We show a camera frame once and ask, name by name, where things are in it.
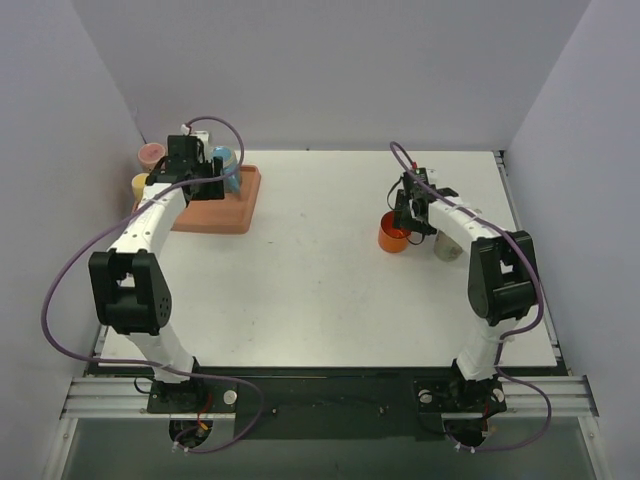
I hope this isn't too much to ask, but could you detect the salmon pink plastic tray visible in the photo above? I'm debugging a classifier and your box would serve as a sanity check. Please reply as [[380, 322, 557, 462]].
[[130, 164, 262, 235]]

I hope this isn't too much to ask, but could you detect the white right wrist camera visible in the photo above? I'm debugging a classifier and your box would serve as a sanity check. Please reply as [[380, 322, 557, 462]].
[[417, 167, 438, 187]]

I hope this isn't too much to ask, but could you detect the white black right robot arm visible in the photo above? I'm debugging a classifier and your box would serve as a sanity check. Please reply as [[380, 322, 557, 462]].
[[392, 168, 539, 409]]

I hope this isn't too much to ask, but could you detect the orange ceramic mug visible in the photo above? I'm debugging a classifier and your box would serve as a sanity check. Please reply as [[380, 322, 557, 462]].
[[378, 211, 410, 254]]

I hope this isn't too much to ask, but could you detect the yellow ceramic mug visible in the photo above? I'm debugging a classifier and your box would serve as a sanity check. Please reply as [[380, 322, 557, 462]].
[[131, 173, 148, 203]]

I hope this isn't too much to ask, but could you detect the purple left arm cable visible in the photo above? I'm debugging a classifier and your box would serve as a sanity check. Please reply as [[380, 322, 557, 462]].
[[40, 115, 265, 455]]

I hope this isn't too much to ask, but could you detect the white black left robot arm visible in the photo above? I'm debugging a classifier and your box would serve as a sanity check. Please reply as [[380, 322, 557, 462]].
[[88, 131, 225, 412]]

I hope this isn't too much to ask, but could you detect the cream coral-pattern mug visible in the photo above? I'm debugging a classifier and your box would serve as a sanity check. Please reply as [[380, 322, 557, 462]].
[[433, 231, 463, 262]]

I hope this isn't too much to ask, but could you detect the aluminium right side rail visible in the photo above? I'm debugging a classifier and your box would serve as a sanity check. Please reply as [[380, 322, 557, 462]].
[[493, 150, 572, 377]]

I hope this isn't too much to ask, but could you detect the blue ceramic mug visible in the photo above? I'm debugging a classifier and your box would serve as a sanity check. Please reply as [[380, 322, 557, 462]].
[[213, 146, 242, 194]]

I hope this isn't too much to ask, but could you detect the pink ceramic mug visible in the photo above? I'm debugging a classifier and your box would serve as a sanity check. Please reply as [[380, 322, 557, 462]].
[[137, 142, 166, 172]]

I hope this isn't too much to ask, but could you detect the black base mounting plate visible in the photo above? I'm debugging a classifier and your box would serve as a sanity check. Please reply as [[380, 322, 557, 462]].
[[145, 368, 506, 448]]

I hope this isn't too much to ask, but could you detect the aluminium rail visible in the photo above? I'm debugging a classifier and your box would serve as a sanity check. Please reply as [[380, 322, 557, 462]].
[[493, 150, 572, 377], [61, 377, 599, 421]]

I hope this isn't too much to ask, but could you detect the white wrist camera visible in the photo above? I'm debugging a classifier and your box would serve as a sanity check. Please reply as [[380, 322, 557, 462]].
[[417, 167, 438, 187], [180, 124, 211, 151]]

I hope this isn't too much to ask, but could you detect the aluminium front rail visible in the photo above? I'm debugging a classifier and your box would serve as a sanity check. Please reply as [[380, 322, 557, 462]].
[[61, 377, 599, 421]]

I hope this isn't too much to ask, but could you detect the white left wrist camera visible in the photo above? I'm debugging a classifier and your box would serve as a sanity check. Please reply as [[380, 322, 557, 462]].
[[180, 124, 211, 151]]

